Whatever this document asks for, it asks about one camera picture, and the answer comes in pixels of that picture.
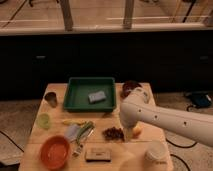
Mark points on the dark metal cup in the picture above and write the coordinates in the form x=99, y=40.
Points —
x=51, y=99

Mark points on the grey blue sponge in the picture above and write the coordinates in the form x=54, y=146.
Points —
x=96, y=96

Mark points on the grey cloth piece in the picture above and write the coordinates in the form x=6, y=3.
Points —
x=72, y=132

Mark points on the orange peach fruit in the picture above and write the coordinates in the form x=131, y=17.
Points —
x=137, y=131

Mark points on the white plastic cup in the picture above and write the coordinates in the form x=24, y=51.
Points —
x=156, y=152

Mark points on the brown wooden block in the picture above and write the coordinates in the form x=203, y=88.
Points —
x=98, y=154

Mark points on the yellow banana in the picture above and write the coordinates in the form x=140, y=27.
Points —
x=70, y=122

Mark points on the dark maroon bowl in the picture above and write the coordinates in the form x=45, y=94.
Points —
x=128, y=86

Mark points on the dark blue floor device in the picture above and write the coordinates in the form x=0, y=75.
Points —
x=200, y=100

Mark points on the orange red bowl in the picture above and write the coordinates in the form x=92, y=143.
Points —
x=54, y=152

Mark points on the light green cup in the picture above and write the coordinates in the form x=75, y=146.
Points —
x=43, y=121

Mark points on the green handled spatula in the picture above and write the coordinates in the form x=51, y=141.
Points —
x=86, y=127

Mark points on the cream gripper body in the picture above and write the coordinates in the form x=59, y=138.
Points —
x=128, y=133

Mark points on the green plastic tray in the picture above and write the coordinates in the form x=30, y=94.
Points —
x=78, y=89

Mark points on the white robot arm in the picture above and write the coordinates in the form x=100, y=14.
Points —
x=135, y=107

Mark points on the silver fork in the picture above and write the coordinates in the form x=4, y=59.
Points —
x=79, y=148

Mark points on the bunch of red grapes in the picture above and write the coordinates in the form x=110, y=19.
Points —
x=113, y=133

